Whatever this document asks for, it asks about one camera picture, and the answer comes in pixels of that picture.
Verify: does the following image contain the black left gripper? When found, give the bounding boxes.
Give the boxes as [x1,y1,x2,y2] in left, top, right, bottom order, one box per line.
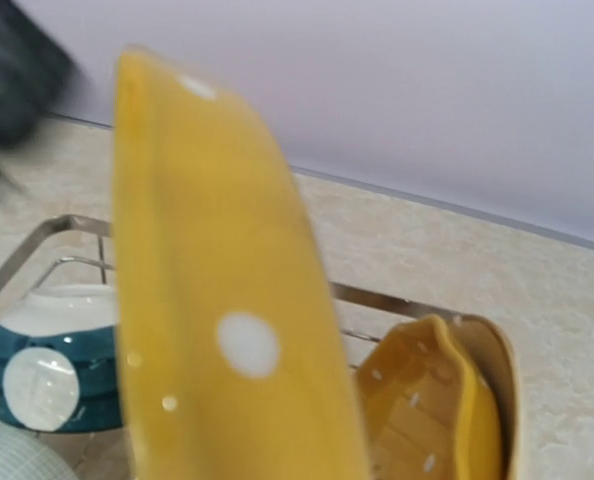
[0,1,77,200]

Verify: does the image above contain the yellow polka dot plate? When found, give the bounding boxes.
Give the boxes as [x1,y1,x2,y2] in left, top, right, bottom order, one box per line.
[354,315,504,479]
[112,47,371,479]

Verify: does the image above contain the cream bird pattern plate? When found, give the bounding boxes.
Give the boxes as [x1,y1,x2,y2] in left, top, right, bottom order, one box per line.
[450,314,526,480]

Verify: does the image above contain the teal white ceramic bowl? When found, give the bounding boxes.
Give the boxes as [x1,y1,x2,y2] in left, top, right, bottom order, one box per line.
[0,284,123,434]

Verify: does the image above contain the grey striped ceramic bowl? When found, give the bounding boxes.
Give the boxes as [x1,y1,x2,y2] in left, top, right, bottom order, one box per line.
[0,423,78,480]

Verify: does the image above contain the metal wire dish rack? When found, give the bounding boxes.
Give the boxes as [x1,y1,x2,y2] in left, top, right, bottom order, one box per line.
[0,213,428,416]

